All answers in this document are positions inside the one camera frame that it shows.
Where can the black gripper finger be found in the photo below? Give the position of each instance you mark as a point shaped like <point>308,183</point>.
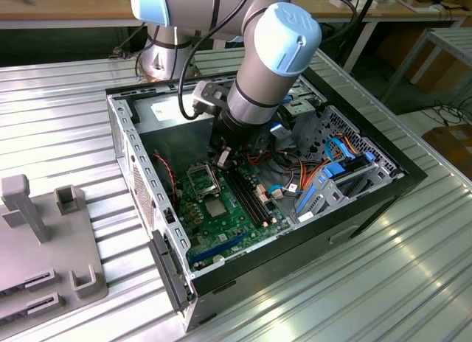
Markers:
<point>224,157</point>

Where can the silver CPU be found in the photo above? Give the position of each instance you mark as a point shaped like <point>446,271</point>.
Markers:
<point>215,208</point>

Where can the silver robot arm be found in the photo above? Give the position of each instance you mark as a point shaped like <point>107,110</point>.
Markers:
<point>265,84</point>

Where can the grey power supply unit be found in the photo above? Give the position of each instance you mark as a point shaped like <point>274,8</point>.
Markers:
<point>173,146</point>

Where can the grey optical drive cage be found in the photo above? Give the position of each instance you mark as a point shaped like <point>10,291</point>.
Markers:
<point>302,106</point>

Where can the green motherboard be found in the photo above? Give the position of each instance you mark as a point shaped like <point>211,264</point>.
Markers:
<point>241,226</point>

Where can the blue expansion slot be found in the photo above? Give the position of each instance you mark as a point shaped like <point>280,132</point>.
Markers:
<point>217,248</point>

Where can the blue disk carrier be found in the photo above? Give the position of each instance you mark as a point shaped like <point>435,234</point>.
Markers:
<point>335,170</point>

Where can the grey perforated disk bay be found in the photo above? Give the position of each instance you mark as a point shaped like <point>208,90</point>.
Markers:
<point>348,126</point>

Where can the black open PC case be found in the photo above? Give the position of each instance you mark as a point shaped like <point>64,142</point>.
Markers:
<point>295,261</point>

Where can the black case side latch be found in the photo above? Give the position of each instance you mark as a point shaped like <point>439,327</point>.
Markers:
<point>169,272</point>

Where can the white flat box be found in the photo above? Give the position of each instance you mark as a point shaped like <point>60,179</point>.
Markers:
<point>346,4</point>

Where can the black tripod stand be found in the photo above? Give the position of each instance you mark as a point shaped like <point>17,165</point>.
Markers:
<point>365,13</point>

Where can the brown cardboard box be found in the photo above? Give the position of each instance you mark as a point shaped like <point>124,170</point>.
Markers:
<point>453,143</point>
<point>439,73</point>
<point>394,47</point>

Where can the grey parts rack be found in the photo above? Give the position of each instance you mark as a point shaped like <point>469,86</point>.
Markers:
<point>62,246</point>

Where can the long wooden desk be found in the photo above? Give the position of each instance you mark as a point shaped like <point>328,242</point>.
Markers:
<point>73,4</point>

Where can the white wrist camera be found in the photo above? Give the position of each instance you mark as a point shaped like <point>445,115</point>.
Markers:
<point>282,132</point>
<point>202,98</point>

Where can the blue plastic rail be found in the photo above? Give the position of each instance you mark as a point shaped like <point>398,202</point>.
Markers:
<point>305,200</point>

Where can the grey metal frame shelf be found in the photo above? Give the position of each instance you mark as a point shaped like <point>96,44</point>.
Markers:
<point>448,34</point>

